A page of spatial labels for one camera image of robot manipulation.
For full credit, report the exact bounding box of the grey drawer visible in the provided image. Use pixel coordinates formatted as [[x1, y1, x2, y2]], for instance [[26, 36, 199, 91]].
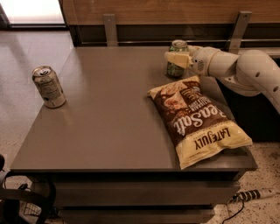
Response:
[[54, 181, 239, 207], [59, 209, 214, 224]]

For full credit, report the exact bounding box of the white power strip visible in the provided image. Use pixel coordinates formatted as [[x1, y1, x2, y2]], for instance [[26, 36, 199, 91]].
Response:
[[229, 188, 277, 203]]

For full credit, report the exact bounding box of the grey upper drawer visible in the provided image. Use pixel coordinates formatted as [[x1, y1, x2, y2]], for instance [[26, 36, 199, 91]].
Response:
[[54, 181, 239, 207]]

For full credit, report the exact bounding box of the green soda can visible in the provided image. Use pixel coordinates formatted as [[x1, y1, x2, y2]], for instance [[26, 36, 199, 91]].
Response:
[[166, 39, 189, 78]]

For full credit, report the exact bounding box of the left metal bracket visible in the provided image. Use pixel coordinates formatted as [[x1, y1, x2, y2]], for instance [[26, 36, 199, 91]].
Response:
[[103, 14, 118, 46]]

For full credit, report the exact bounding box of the Late July chips bag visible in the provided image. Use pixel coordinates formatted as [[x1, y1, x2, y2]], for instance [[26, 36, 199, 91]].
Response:
[[148, 75, 253, 169]]

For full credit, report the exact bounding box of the black cable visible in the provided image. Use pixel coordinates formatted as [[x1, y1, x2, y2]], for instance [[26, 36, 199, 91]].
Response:
[[221, 199, 245, 224]]

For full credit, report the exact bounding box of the grey lower drawer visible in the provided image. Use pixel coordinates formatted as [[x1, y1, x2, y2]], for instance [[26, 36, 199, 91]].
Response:
[[59, 209, 214, 224]]

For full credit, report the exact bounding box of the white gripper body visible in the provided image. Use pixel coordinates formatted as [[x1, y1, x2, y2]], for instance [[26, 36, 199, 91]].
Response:
[[190, 46, 219, 76]]

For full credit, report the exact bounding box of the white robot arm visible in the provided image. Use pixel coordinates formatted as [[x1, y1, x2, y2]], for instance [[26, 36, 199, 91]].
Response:
[[164, 45, 280, 113]]

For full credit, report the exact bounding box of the right metal bracket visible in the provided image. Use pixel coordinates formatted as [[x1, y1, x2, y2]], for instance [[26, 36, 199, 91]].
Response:
[[226, 10, 253, 54]]

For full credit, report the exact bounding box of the silver 7up can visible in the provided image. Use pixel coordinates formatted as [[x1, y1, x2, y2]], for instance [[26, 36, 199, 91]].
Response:
[[32, 66, 67, 109]]

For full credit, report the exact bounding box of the metal bracket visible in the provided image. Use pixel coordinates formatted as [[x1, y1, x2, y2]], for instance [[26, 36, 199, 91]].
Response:
[[226, 10, 253, 54], [103, 14, 118, 46]]

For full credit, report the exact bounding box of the black chair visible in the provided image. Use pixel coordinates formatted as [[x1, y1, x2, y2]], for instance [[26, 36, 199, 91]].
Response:
[[0, 154, 56, 224]]

